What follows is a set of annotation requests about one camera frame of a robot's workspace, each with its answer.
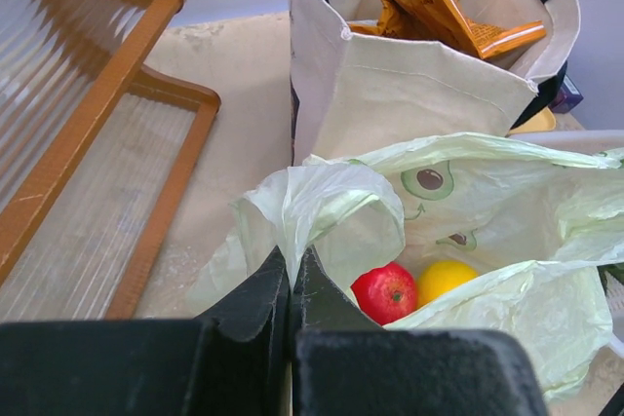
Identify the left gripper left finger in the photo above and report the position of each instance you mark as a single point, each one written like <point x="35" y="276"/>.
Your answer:
<point x="229" y="360"/>

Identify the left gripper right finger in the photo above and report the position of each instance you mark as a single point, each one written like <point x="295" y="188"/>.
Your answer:
<point x="345" y="364"/>

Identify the red apple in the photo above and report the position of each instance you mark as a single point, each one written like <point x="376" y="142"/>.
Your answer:
<point x="386" y="294"/>

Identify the yellow lemon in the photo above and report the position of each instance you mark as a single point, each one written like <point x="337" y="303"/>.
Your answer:
<point x="441" y="277"/>

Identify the light green plastic bag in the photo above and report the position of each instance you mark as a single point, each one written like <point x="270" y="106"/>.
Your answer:
<point x="535" y="222"/>

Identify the beige canvas tote bag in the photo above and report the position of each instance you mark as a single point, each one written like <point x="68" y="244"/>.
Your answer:
<point x="353" y="93"/>

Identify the orange snack packet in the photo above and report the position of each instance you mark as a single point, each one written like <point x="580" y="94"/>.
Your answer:
<point x="444" y="21"/>

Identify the brown wooden rack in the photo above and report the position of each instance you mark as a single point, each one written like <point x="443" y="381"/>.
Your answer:
<point x="97" y="150"/>

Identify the yellow tray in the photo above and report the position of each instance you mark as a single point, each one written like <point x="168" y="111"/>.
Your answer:
<point x="543" y="121"/>

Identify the purple box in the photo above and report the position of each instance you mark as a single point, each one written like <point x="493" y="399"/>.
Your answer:
<point x="567" y="97"/>

